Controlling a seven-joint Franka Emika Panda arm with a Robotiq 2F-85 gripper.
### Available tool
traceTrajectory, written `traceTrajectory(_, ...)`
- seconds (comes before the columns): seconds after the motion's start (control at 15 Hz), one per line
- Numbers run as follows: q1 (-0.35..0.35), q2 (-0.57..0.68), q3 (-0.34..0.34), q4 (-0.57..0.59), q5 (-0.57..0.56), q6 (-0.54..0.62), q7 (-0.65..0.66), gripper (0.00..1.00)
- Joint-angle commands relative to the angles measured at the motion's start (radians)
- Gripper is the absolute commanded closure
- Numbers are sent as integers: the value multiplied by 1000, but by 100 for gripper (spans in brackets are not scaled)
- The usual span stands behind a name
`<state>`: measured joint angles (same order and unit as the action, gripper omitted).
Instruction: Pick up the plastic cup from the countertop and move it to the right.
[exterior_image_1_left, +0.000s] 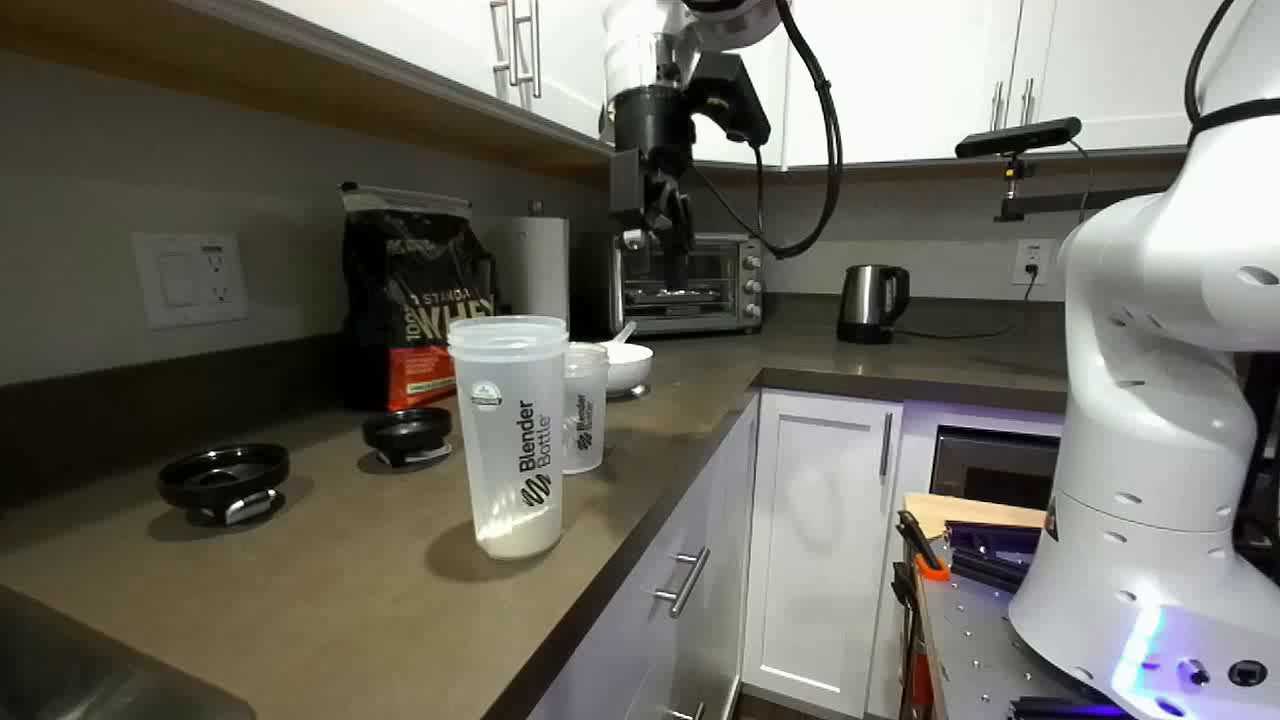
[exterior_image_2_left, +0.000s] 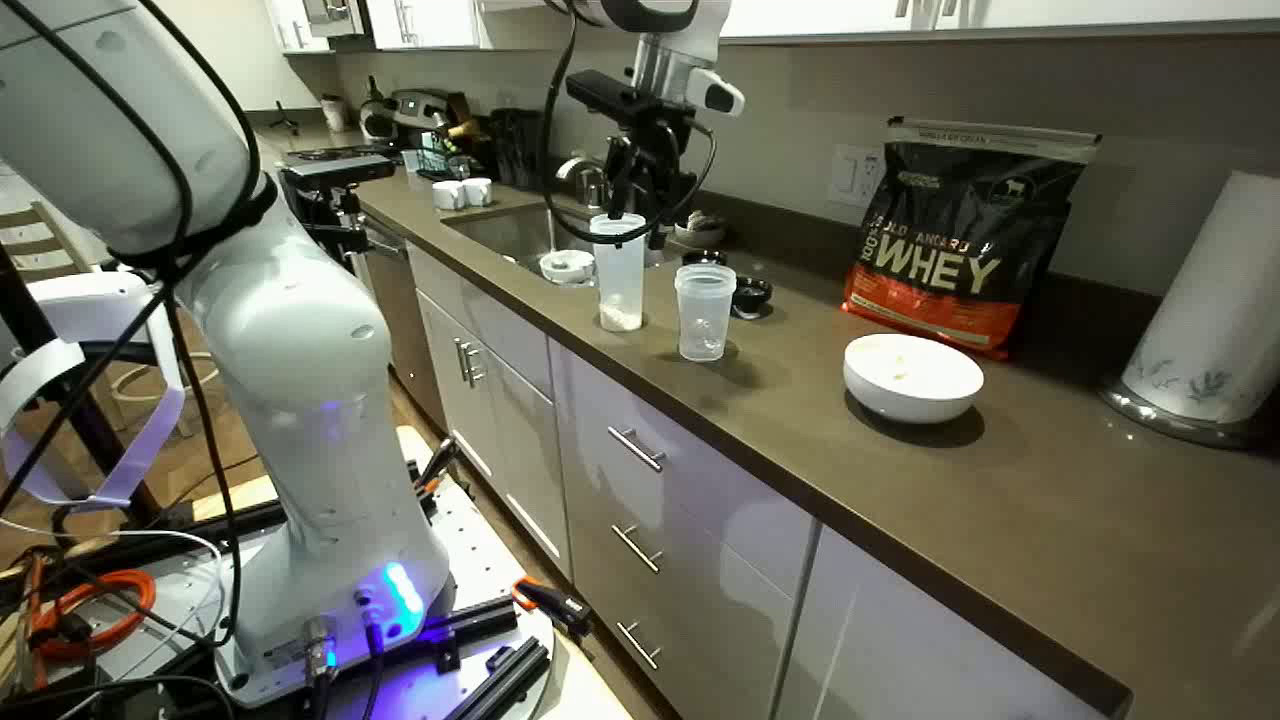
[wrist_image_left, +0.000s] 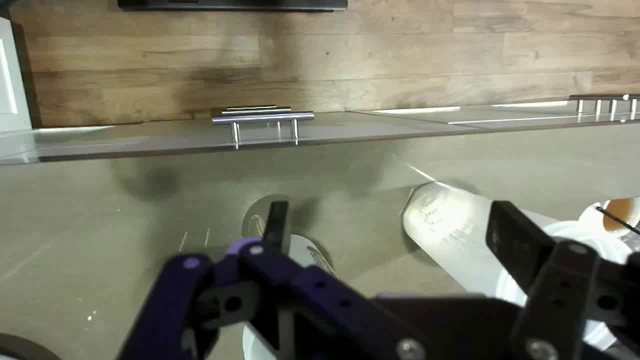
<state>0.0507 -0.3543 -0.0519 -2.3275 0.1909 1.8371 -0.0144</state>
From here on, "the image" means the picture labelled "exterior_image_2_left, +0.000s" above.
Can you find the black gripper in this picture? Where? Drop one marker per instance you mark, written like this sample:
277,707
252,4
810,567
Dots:
653,133

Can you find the tall translucent plastic cup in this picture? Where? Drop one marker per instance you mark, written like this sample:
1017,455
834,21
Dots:
621,281

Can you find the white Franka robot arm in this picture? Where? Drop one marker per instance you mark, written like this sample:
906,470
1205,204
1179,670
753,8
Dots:
306,374

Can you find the short translucent plastic cup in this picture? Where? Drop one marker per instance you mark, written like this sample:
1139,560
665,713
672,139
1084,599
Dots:
704,313

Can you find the chrome kitchen faucet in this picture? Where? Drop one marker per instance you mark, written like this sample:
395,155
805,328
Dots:
582,169

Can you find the small white round dish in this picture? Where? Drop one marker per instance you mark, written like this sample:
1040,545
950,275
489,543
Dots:
567,264

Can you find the stainless steel sink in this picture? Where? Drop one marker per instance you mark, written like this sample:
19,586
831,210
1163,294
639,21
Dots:
513,235

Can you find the small black dish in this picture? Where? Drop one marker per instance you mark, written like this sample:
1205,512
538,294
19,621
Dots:
753,297

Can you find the small white mug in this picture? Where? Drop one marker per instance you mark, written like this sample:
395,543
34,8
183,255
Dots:
448,196
476,190

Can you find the black coffee machine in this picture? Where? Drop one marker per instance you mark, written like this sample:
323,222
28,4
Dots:
426,122

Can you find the black red whey protein bag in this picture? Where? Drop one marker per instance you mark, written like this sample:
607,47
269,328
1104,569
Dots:
966,240

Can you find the white ceramic bowl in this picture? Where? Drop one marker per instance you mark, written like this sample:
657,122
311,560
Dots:
913,379

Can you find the black orange bar clamp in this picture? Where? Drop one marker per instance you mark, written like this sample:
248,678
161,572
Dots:
555,604
435,470

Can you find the grey base cabinet with drawers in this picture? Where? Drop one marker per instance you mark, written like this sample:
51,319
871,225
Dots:
695,560

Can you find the perforated robot mounting table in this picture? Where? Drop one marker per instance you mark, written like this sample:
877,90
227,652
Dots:
466,572

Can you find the white paper towel roll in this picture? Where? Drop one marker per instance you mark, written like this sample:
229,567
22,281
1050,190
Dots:
1205,304

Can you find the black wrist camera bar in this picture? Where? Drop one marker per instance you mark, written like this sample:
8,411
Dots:
609,93

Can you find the white wall outlet plate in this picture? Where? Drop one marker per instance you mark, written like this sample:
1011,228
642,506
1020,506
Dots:
854,175

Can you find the white upper wall cabinet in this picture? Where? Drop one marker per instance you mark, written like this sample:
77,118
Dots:
426,21
1015,15

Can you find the black stereo camera on stand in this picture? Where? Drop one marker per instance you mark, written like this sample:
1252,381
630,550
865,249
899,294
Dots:
332,169

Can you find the white plastic frame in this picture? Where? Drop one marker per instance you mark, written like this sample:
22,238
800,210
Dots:
143,455

